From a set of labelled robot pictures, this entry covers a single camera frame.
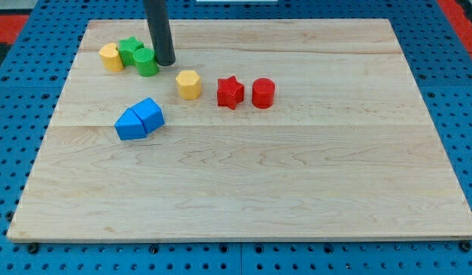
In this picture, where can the red star block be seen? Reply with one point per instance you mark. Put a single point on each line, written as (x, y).
(230, 92)

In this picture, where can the red cylinder block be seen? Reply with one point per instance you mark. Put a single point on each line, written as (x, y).
(263, 92)

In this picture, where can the yellow hexagon block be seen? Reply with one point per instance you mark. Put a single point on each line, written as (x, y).
(189, 85)

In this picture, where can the blue cube block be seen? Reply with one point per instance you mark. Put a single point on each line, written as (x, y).
(150, 114)

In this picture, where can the blue triangular block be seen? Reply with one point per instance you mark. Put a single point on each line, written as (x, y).
(129, 126)

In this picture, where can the light wooden board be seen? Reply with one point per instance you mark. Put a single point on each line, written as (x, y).
(347, 151)

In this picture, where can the green cylinder block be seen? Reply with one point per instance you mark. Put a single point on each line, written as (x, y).
(145, 62)

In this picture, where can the green star block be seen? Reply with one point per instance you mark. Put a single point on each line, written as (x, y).
(127, 47)

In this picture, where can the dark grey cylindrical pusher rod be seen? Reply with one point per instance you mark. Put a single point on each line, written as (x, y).
(159, 27)

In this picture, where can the yellow heart block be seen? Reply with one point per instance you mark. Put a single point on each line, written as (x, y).
(111, 58)

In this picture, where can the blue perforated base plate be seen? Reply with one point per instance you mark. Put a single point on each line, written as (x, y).
(38, 41)

